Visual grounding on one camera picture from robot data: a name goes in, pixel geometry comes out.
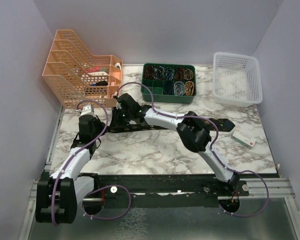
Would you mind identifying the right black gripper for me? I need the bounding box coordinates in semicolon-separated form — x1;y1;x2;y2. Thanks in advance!
109;107;133;130

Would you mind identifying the black floral necktie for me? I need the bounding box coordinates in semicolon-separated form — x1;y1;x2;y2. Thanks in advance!
106;118;235;134

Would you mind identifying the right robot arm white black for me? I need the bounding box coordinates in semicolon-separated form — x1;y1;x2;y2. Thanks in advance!
111;93;240;196

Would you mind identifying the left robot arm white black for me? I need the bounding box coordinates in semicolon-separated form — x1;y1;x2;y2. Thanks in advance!
35;113;107;226

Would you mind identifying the green compartment tray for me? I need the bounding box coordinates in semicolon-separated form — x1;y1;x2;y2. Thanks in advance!
140;63;197;104

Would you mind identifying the orange plastic file organizer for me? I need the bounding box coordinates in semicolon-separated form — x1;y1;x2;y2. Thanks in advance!
42;29;123;109

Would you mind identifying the white plastic basket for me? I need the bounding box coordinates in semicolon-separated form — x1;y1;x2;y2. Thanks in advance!
212;52;263;107

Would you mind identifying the small white red box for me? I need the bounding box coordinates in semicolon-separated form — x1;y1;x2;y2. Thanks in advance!
231;127;256;149

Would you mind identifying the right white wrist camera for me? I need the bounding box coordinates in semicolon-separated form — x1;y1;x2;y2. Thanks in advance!
113;91;122;110

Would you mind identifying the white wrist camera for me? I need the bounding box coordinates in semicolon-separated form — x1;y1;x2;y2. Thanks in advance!
76;104;96;117
113;91;122;110

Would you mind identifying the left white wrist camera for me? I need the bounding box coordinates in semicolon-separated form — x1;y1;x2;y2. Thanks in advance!
76;104;96;117

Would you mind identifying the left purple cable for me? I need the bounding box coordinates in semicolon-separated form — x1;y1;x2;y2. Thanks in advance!
50;99;109;227

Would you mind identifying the purple cable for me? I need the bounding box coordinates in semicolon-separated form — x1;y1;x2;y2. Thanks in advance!
116;81;241;173
50;99;109;227

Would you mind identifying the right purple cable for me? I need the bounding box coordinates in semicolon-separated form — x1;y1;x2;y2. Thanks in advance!
116;81;241;173

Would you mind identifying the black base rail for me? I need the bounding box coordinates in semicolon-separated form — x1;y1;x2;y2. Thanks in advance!
83;173;249;209

